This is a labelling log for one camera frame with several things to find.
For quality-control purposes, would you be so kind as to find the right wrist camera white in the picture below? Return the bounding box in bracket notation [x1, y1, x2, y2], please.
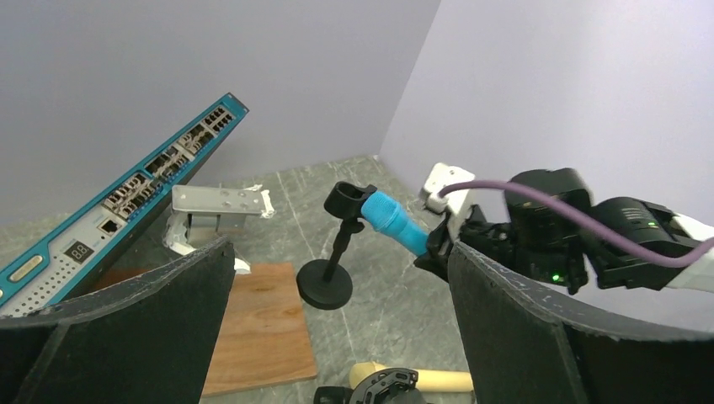
[419, 162, 476, 241]

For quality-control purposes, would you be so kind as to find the blue network switch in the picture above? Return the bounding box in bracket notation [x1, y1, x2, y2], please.
[1, 93, 249, 317]

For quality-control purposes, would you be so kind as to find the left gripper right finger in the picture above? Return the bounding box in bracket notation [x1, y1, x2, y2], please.
[448, 243, 713, 403]

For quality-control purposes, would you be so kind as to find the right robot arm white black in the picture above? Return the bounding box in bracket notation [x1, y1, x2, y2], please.
[416, 163, 713, 294]

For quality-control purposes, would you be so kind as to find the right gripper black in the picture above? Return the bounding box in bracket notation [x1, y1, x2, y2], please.
[413, 206, 491, 282]

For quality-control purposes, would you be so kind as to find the black round base mic stand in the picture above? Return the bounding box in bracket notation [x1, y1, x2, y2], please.
[313, 368, 428, 404]

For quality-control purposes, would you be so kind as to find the blue foam microphone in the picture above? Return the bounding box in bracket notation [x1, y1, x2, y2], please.
[360, 191, 428, 257]

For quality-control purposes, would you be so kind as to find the black clip mic stand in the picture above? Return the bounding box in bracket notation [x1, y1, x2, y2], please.
[296, 181, 377, 311]

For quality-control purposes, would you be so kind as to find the brown wooden board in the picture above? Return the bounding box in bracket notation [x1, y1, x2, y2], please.
[92, 262, 319, 398]

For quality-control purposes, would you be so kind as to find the white silver bracket fixture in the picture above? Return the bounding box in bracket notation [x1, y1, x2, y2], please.
[163, 184, 275, 256]

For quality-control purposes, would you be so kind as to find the beige gold microphone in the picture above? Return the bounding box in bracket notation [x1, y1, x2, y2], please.
[349, 361, 474, 393]

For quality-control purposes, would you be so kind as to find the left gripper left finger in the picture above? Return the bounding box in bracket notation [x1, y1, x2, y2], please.
[1, 238, 235, 403]

